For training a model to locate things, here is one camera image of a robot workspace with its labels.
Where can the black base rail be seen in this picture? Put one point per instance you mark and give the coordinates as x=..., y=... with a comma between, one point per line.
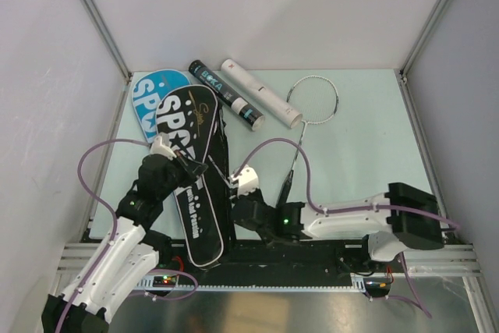
x=341, y=256

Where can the right aluminium frame post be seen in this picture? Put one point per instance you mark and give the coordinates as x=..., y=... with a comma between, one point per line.
x=430, y=25

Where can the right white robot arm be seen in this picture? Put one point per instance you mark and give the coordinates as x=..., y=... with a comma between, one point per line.
x=388, y=223

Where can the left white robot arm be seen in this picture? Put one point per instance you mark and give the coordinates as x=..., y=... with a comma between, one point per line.
x=127, y=253

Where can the blue racket bag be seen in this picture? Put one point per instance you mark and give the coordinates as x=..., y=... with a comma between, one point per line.
x=147, y=94

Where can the black racket bag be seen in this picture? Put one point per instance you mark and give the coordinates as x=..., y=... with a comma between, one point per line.
x=192, y=118

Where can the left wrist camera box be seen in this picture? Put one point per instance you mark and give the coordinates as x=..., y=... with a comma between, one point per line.
x=161, y=145

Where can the left aluminium frame post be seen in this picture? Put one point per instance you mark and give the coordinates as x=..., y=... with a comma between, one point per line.
x=104, y=33

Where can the black shuttlecock tube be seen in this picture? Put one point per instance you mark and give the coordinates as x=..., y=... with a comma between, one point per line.
x=228, y=96

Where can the white shuttlecock tube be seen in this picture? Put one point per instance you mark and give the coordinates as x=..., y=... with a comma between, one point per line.
x=275, y=104

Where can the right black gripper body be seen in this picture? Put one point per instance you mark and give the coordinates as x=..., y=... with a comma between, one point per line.
x=256, y=195

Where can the grey cable duct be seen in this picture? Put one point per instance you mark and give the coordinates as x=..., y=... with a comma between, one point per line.
x=266, y=279

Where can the aluminium frame post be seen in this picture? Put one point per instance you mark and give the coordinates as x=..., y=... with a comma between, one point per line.
x=104, y=33
x=430, y=25

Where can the white racket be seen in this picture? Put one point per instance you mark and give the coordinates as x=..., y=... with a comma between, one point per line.
x=317, y=98

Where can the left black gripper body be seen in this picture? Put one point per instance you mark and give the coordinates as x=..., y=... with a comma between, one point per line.
x=176, y=178

